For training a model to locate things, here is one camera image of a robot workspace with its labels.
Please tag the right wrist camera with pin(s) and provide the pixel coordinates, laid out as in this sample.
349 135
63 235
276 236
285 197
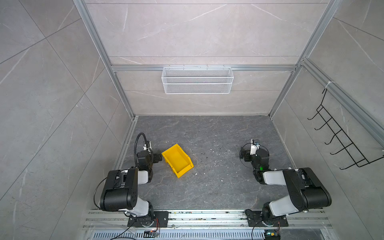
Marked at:
255 145

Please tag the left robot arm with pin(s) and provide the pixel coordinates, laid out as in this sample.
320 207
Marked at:
120 192

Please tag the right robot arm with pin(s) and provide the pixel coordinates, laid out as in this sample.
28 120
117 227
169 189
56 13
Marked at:
305 190

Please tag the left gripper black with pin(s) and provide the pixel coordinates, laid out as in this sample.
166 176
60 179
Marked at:
155 159

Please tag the white wire mesh basket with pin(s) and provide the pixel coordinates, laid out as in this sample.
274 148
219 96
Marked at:
197 80

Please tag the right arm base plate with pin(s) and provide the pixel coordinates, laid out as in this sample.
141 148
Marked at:
264 219

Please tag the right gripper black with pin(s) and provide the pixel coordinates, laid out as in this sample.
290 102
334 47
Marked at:
248 155

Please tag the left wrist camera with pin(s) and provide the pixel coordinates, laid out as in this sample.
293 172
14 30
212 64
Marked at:
147 146

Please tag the black wire hook rack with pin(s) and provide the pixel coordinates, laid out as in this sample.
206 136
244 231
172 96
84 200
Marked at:
339 134

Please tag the yellow plastic bin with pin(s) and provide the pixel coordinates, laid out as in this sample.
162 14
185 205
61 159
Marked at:
178 160

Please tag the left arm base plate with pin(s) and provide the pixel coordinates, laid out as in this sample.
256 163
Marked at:
152 220

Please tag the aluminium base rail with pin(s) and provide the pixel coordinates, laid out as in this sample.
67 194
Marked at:
227 224

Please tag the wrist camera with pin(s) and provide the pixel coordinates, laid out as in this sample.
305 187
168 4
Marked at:
255 145
147 146

